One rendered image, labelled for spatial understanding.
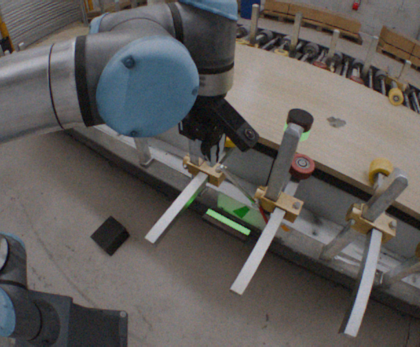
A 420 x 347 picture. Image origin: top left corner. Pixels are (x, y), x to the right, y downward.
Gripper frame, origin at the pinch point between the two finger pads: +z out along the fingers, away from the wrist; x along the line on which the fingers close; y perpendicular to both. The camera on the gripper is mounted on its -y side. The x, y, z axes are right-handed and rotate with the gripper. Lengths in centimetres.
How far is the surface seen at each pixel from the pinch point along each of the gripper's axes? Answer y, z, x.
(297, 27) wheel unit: 12, -7, -115
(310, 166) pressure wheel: -21.0, 8.0, -20.7
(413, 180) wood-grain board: -60, 8, -39
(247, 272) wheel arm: -18.2, 12.8, 14.9
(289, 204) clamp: -19.7, 11.7, -7.4
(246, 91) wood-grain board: 14, 9, -47
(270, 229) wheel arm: -18.2, 12.7, 1.8
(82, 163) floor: 143, 100, -16
